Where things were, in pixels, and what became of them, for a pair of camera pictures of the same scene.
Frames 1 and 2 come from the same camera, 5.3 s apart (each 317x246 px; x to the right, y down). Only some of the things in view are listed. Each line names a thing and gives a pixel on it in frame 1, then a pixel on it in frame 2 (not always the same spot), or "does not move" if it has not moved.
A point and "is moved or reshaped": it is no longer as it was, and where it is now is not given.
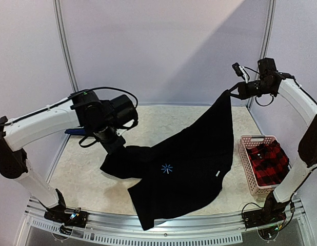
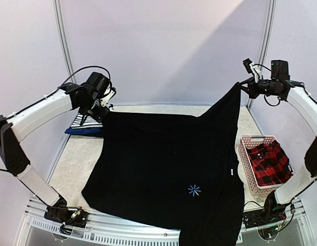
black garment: [182, 173] is moved or reshaped
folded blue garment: [75, 131] does not move
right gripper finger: [232, 89] → [249, 81]
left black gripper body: [111, 147] → [94, 113]
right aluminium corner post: [266, 39] does not move
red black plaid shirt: [270, 163] does not move
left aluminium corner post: [64, 45] does not move
